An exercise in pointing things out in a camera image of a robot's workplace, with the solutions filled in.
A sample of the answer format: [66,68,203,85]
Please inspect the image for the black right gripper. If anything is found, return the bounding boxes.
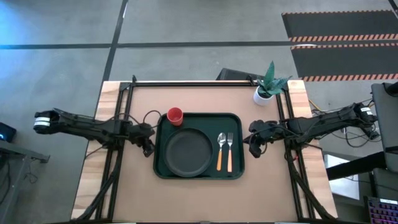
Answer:
[243,119,282,159]

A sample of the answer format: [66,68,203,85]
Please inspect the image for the red plastic cup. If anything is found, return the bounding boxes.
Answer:
[166,107,184,127]

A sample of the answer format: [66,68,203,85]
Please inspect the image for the orange-handled metal fork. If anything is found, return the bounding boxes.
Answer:
[226,133,234,174]

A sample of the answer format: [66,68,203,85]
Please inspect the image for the orange-handled metal spoon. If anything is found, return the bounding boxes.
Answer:
[216,132,227,172]

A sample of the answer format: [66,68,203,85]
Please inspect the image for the dark grey round plate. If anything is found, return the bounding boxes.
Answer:
[163,127,215,178]

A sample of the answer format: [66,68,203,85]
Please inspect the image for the dark green plastic tray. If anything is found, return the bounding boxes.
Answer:
[152,112,246,180]

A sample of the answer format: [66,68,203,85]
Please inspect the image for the white plant pot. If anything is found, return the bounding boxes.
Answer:
[252,86,274,106]

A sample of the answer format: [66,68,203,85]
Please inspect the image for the green artificial plant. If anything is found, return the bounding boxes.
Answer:
[256,60,293,97]

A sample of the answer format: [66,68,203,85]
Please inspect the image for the black box behind table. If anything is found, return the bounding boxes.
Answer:
[216,67,261,82]

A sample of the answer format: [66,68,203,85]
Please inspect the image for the black striped-edge floor mat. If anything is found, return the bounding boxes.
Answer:
[281,10,398,43]
[290,43,398,82]

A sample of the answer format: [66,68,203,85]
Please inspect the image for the grey side desk top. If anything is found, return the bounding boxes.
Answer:
[371,81,398,174]

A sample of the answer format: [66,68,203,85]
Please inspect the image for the grey metal desk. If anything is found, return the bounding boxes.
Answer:
[0,139,50,224]

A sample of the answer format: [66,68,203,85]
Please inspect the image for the black computer tower blue lights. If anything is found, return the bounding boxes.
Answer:
[0,122,17,143]

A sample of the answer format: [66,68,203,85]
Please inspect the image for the backlit computer keyboard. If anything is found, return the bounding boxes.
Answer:
[366,196,398,224]

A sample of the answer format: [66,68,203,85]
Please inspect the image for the floor cable bundle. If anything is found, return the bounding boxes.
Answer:
[309,98,382,149]

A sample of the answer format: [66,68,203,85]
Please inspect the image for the black metal table frame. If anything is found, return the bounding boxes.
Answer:
[74,74,338,223]

